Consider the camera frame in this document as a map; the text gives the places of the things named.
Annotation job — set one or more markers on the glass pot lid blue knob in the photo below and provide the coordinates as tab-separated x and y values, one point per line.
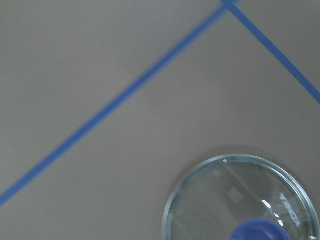
239	197

